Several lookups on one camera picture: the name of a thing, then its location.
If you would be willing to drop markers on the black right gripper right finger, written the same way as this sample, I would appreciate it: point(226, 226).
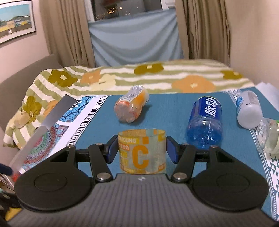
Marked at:
point(217, 178)

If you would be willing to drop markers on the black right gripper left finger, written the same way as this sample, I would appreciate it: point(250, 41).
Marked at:
point(66, 178)

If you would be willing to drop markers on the yellow label plastic cup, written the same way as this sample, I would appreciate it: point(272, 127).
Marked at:
point(142, 151)

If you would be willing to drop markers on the blue plastic bottle cup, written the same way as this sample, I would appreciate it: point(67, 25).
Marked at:
point(205, 123)

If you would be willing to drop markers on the white plastic bottle cup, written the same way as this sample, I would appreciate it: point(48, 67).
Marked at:
point(249, 112)

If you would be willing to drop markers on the orange plastic bottle cup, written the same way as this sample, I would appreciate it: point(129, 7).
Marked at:
point(129, 106)

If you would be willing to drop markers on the teal patterned cloth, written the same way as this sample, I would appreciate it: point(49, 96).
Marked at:
point(116, 207)

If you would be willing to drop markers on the silver laptop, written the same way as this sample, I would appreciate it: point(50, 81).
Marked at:
point(57, 112)

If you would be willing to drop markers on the floral striped bed quilt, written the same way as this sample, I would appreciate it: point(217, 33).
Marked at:
point(178, 76)

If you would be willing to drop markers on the grey sofa headboard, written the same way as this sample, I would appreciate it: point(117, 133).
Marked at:
point(14, 88)

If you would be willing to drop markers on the beige right curtain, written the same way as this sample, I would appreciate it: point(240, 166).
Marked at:
point(203, 29)

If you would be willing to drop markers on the beige curtain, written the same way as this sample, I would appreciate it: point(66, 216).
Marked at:
point(66, 32)
point(203, 29)

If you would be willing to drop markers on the beige left curtain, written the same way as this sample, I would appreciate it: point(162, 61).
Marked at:
point(66, 32)

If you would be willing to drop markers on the light blue window cloth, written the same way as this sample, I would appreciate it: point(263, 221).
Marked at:
point(144, 37)

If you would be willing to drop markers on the framed wall picture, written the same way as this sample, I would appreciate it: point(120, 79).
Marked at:
point(17, 19)

